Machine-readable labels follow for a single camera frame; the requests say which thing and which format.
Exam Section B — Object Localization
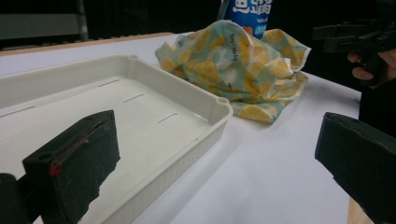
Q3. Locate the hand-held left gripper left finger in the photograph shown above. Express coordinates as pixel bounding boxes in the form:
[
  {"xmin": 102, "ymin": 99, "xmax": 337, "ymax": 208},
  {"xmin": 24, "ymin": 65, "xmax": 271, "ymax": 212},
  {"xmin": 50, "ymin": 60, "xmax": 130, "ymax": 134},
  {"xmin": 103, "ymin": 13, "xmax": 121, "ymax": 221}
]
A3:
[{"xmin": 21, "ymin": 109, "xmax": 121, "ymax": 224}]

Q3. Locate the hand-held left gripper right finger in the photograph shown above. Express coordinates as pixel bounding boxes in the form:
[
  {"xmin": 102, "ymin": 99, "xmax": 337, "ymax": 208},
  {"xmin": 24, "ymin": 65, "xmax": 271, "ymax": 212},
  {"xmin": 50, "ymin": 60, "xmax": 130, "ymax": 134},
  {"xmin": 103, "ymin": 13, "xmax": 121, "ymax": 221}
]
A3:
[{"xmin": 314, "ymin": 112, "xmax": 396, "ymax": 224}]

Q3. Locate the white plastic tray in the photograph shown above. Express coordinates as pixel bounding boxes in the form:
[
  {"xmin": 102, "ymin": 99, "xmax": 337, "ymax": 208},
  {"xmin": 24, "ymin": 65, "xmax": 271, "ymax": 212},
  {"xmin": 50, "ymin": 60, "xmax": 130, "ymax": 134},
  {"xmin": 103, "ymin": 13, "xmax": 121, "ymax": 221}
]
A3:
[{"xmin": 0, "ymin": 54, "xmax": 234, "ymax": 224}]

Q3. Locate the blue snack bag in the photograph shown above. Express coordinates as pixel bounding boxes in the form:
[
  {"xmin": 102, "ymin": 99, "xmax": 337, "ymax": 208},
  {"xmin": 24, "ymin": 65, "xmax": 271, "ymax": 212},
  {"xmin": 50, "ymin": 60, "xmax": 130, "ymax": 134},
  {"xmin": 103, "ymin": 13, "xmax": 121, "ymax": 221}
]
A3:
[{"xmin": 218, "ymin": 0, "xmax": 274, "ymax": 40}]

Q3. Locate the lemon print wrapper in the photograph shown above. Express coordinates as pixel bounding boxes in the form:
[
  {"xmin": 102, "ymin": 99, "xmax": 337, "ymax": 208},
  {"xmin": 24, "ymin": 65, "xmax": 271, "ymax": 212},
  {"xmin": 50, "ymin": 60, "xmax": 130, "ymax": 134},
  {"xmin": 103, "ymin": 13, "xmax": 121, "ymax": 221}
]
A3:
[{"xmin": 155, "ymin": 19, "xmax": 312, "ymax": 124}]

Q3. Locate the grey metal shelf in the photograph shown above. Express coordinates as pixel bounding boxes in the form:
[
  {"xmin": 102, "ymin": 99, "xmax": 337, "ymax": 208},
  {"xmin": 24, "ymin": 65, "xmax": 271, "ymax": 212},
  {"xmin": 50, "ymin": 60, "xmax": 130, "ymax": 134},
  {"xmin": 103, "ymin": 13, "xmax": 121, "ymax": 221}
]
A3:
[{"xmin": 0, "ymin": 0, "xmax": 90, "ymax": 50}]

